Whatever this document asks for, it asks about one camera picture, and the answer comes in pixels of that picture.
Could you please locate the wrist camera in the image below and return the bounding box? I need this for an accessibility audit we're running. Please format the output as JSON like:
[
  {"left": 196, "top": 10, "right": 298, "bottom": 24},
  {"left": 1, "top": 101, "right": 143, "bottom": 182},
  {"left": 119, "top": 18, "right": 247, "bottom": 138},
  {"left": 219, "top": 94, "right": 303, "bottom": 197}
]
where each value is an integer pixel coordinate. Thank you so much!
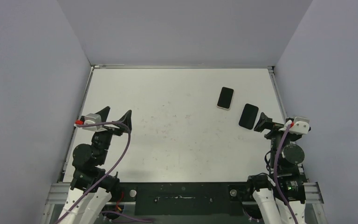
[
  {"left": 285, "top": 116, "right": 311, "bottom": 135},
  {"left": 74, "top": 113, "right": 102, "bottom": 132}
]

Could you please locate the phone in beige case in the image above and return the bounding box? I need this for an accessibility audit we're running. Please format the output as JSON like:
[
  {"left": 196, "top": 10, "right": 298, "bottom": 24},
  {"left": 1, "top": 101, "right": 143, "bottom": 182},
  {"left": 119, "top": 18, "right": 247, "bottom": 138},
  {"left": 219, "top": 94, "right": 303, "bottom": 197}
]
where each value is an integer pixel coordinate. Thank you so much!
[{"left": 217, "top": 87, "right": 234, "bottom": 110}]

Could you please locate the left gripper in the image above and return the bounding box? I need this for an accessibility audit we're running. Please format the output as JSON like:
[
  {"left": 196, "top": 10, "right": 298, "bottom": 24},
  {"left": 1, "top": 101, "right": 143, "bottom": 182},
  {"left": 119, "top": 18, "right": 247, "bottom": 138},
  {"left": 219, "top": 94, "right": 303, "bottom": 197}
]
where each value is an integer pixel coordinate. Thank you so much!
[{"left": 93, "top": 106, "right": 131, "bottom": 164}]

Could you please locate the aluminium frame rail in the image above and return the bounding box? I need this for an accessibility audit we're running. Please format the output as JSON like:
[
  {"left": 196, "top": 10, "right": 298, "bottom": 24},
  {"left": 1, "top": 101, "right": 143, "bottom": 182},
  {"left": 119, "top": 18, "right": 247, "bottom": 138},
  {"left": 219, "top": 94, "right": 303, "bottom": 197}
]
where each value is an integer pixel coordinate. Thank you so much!
[{"left": 45, "top": 182, "right": 324, "bottom": 204}]

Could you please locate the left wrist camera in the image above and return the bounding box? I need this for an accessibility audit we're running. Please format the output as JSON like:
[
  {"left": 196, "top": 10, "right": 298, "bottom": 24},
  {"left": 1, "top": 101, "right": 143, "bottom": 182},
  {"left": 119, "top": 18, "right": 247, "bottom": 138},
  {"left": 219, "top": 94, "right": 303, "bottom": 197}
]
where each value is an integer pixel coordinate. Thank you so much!
[{"left": 74, "top": 113, "right": 102, "bottom": 132}]

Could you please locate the black phone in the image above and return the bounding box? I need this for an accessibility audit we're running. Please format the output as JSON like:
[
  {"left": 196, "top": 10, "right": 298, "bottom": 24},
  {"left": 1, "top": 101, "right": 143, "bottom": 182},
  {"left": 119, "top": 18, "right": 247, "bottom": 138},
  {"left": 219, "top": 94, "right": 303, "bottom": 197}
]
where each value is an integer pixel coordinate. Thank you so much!
[{"left": 238, "top": 104, "right": 259, "bottom": 130}]

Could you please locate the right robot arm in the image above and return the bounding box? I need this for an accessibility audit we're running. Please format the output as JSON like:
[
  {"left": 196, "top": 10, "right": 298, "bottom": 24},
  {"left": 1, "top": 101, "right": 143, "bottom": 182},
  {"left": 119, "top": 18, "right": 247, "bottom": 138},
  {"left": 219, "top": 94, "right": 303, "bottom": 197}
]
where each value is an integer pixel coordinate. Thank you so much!
[{"left": 243, "top": 113, "right": 311, "bottom": 224}]

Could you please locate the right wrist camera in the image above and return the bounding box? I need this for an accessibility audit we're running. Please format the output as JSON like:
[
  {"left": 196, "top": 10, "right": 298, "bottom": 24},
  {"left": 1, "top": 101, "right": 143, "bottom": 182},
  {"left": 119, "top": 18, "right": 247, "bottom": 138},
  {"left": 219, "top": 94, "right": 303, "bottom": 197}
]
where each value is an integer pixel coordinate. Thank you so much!
[{"left": 285, "top": 116, "right": 311, "bottom": 135}]

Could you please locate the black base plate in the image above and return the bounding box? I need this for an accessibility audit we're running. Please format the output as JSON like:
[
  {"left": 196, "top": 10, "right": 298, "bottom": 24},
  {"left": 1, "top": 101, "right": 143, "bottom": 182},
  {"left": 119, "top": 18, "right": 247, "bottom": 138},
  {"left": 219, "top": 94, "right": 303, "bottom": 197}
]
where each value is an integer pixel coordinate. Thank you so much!
[{"left": 120, "top": 182, "right": 256, "bottom": 216}]

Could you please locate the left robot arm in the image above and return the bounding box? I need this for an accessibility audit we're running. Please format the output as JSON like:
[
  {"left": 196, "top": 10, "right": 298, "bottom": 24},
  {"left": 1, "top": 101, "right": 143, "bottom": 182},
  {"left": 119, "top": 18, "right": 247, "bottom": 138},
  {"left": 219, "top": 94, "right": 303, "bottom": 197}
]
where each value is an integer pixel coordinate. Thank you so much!
[{"left": 56, "top": 106, "right": 132, "bottom": 224}]

